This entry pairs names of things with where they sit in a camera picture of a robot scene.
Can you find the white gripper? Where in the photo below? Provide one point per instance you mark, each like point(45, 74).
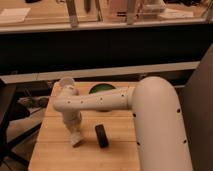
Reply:
point(72, 121)

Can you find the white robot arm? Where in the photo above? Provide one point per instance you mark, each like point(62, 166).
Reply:
point(158, 119)

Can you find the black cylindrical object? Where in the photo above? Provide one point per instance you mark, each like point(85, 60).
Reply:
point(101, 136)

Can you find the white cup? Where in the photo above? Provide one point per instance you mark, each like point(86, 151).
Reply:
point(67, 81)

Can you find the green bowl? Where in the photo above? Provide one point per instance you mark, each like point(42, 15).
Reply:
point(101, 87)

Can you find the white paper sheet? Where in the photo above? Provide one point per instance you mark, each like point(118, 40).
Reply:
point(13, 15)

